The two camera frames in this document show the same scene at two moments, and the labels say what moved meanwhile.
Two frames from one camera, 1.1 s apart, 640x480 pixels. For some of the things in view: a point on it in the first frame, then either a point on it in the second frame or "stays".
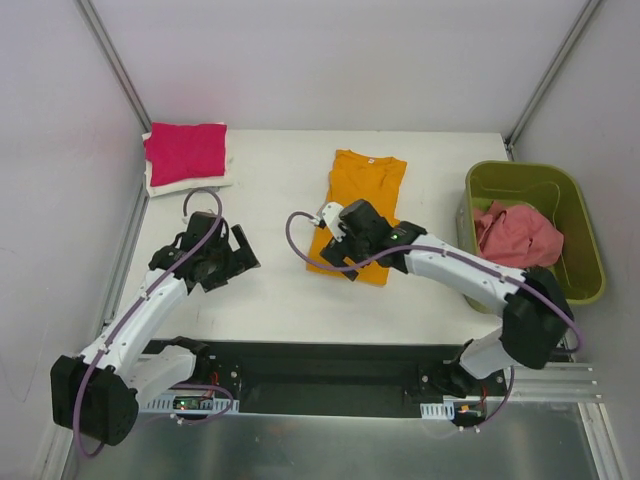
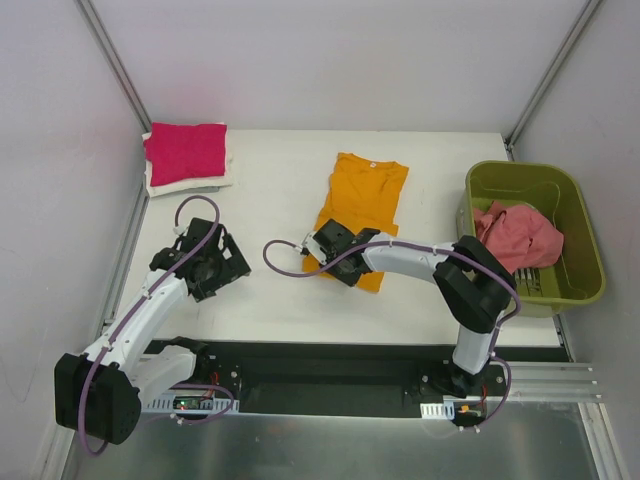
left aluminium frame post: x=103 y=39 stays
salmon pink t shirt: x=516 y=235 stays
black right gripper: x=340 y=253 to x=347 y=270
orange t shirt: x=354 y=177 stays
